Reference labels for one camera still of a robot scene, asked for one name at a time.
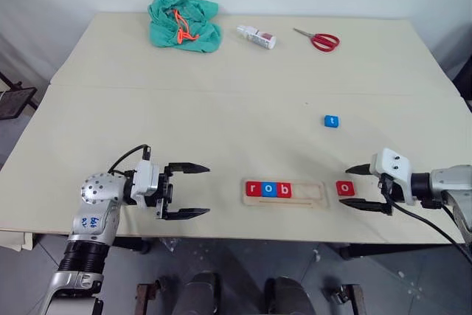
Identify dark object beside table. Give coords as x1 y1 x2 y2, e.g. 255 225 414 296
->
451 59 472 113

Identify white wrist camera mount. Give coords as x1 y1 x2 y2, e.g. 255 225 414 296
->
369 148 416 206
130 159 162 208

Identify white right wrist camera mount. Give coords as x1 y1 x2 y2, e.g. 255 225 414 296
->
369 148 416 206

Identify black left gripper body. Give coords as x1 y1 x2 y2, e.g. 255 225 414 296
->
153 165 175 220

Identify orange drawstring cord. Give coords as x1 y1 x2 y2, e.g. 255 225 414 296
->
173 10 201 45

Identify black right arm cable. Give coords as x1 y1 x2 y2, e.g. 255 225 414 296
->
383 181 472 260

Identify red letter b tile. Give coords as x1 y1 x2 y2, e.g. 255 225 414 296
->
276 181 294 198

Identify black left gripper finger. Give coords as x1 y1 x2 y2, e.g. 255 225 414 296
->
164 207 211 221
167 162 212 177

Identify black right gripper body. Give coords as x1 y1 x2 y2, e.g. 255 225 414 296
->
377 173 406 215

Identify wooden letter tray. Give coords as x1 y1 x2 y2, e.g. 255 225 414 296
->
241 178 330 211

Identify red letter o tile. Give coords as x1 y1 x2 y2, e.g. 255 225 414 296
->
336 181 357 197

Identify green cloth drawstring bag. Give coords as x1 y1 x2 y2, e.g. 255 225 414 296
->
147 0 223 54

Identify dark rounded shape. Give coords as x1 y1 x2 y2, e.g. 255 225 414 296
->
180 271 222 315
264 276 316 315

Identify white plastic bottle red label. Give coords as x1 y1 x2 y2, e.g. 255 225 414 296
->
236 24 277 50

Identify red handled scissors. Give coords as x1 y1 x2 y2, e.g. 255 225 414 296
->
293 27 341 53

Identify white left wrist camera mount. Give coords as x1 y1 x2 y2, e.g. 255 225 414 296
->
130 159 162 208

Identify black metal stand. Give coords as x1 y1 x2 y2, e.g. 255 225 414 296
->
0 70 38 122

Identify white wooden board piece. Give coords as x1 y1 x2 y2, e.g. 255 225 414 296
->
0 228 35 253

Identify brown caster bracket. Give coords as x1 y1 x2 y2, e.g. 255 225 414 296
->
322 283 366 315
135 280 169 315

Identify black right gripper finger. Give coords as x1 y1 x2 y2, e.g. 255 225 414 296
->
339 198 392 215
345 163 372 176

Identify blue letter o tile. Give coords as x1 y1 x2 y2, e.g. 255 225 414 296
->
260 181 279 198

